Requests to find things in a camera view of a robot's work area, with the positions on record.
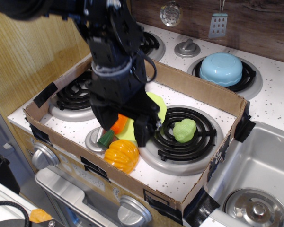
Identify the back left stove burner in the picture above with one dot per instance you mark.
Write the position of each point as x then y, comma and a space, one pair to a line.
153, 46

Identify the hanging silver strainer ladle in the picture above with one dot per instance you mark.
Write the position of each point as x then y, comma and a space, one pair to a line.
171, 13

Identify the silver knob on stovetop front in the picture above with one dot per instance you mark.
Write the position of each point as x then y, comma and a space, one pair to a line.
92, 139

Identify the silver knob on stovetop back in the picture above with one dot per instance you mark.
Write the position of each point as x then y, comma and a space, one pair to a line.
187, 49

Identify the right silver oven knob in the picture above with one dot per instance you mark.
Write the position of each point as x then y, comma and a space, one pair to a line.
132, 213

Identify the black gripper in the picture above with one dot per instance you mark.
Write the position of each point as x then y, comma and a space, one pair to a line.
122, 90

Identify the stove burner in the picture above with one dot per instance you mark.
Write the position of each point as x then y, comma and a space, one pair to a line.
250, 84
72, 103
153, 46
167, 155

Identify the green toy lettuce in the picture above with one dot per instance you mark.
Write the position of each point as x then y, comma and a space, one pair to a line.
184, 130

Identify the silver oven door handle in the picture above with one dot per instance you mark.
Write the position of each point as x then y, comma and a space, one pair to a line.
72, 198

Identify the left silver oven knob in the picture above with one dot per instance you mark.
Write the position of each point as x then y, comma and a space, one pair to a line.
43, 157

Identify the light green plastic plate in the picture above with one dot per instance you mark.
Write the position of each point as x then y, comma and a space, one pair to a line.
128, 131

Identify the silver oven knob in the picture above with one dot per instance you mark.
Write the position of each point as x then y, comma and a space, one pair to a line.
43, 157
132, 213

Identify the front left stove burner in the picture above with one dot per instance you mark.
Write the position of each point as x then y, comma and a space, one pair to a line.
72, 103

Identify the back right stove burner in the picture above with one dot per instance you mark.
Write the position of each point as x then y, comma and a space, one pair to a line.
250, 84

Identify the orange object bottom left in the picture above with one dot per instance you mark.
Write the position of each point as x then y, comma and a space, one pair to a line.
39, 215

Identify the orange toy pumpkin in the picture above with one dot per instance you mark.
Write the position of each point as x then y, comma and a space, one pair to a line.
123, 155

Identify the hanging silver spatula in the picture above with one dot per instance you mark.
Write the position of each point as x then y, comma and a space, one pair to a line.
218, 23

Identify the front right stove burner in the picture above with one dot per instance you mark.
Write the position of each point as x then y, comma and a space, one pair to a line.
167, 155

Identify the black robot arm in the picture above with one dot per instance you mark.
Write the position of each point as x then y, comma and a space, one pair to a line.
107, 26

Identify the silver knob on stovetop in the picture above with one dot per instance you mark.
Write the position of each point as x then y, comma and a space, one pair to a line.
187, 49
92, 139

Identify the light blue plastic bowl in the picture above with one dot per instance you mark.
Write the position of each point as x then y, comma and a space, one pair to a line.
221, 68

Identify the steel pot lid in sink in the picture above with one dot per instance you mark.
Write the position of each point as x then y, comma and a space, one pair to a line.
255, 207

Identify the cardboard fence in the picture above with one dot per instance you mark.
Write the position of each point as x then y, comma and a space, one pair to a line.
169, 198

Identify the orange toy carrot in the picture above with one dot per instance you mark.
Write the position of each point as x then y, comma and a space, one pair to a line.
109, 136

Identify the steel sink basin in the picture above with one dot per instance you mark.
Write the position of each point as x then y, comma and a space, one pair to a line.
257, 162

